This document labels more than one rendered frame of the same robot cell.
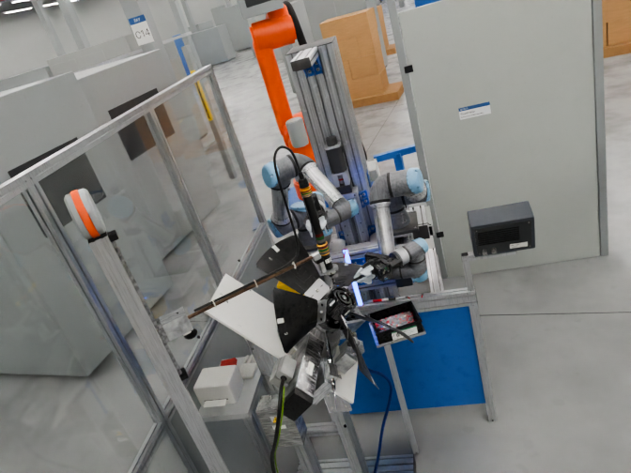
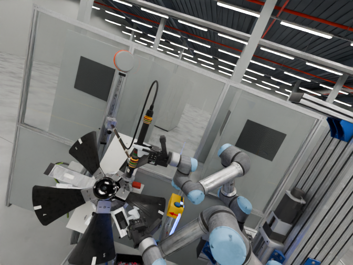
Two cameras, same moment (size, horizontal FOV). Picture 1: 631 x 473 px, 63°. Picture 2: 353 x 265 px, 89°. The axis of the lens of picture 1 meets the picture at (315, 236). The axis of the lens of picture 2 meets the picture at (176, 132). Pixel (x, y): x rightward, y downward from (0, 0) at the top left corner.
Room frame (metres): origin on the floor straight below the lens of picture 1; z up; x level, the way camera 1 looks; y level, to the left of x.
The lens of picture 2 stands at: (1.69, -0.92, 1.87)
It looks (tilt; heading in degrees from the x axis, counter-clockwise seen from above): 14 degrees down; 72
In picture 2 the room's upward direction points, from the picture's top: 21 degrees clockwise
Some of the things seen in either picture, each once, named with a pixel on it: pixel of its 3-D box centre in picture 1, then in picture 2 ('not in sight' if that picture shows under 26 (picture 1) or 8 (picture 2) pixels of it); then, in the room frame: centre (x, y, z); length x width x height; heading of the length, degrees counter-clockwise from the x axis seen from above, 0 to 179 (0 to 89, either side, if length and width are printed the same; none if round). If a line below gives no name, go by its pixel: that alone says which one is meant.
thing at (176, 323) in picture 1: (174, 324); (110, 122); (1.61, 0.58, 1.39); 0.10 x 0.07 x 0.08; 109
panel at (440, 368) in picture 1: (397, 364); not in sight; (2.13, -0.21, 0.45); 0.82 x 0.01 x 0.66; 74
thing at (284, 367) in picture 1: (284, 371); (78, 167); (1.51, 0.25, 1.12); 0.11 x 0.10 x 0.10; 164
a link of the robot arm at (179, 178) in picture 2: (325, 221); (181, 180); (2.09, -0.06, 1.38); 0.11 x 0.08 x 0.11; 110
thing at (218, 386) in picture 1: (218, 388); not in sight; (1.79, 0.59, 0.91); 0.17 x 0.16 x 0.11; 74
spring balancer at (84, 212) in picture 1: (85, 214); (124, 61); (1.58, 0.67, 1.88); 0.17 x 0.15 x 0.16; 164
